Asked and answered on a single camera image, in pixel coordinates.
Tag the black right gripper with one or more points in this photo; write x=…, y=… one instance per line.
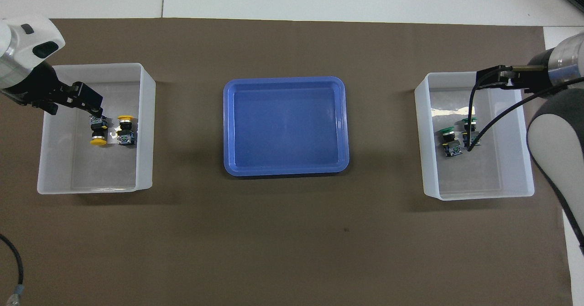
x=536, y=75

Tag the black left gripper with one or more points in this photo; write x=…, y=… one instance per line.
x=43, y=91

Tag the yellow push button switch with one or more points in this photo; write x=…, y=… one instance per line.
x=126, y=130
x=98, y=135

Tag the green push button switch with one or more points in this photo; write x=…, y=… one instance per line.
x=451, y=144
x=466, y=130

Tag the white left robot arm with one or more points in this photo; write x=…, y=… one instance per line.
x=27, y=46

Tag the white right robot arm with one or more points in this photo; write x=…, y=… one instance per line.
x=556, y=137

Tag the translucent white plastic box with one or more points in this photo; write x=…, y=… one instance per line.
x=497, y=169
x=86, y=169

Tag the blue plastic tray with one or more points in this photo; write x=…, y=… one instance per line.
x=287, y=128

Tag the brown table mat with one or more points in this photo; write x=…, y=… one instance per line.
x=292, y=233

